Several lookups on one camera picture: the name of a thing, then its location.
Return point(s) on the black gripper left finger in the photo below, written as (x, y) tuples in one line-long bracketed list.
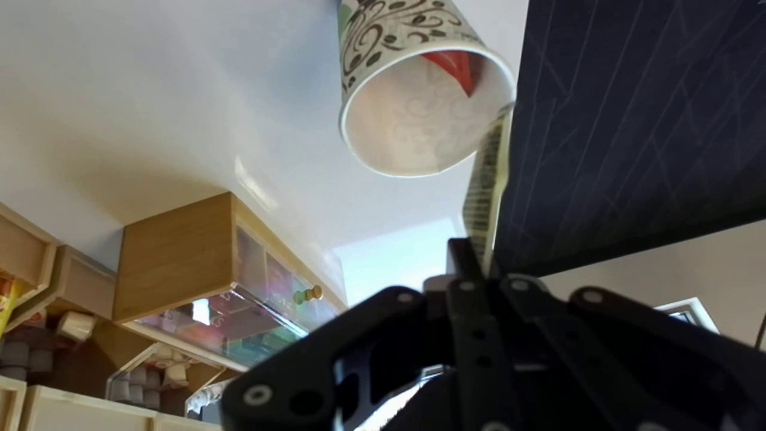
[(361, 360)]

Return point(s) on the yellow sachet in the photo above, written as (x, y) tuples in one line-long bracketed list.
[(482, 199)]

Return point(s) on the red sachet inside cup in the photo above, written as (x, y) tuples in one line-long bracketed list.
[(463, 69)]

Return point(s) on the patterned paper cup holding sachet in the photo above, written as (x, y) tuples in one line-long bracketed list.
[(416, 120)]

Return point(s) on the wooden tea box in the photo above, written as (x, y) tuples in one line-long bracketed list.
[(177, 263)]

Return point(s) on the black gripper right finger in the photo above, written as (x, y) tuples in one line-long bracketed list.
[(639, 360)]

